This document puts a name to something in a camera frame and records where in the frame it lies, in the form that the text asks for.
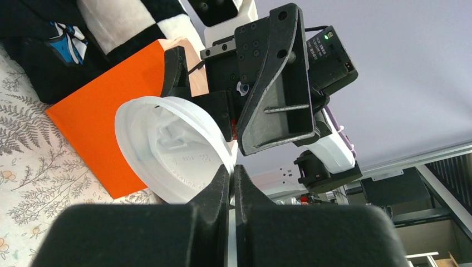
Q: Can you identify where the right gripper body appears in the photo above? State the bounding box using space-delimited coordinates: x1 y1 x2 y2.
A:
190 18 358 141

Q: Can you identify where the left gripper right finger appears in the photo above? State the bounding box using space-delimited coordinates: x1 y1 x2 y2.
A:
234 165 407 266

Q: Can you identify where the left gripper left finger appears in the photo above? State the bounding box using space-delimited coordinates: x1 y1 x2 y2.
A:
32 167 230 266

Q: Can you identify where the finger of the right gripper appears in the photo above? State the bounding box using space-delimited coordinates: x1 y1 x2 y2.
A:
235 3 317 156
160 46 191 98

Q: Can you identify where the white plastic lid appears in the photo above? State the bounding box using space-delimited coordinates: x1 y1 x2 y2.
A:
116 96 238 204

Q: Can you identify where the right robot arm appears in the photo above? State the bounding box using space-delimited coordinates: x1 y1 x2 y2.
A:
163 1 361 192

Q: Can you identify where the black white checkered pillow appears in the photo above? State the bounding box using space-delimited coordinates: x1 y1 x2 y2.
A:
76 0 205 65

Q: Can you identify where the orange paper bag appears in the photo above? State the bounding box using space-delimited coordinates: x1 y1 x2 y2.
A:
46 37 201 199

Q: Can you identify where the black cloth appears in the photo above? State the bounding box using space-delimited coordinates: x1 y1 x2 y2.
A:
1 1 111 104

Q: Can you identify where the floral tablecloth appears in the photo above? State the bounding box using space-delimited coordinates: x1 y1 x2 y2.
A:
1 51 161 266

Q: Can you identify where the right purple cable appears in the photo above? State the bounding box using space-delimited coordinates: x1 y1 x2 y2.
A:
324 105 358 159

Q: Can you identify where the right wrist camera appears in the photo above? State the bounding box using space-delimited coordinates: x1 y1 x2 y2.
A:
188 0 258 48

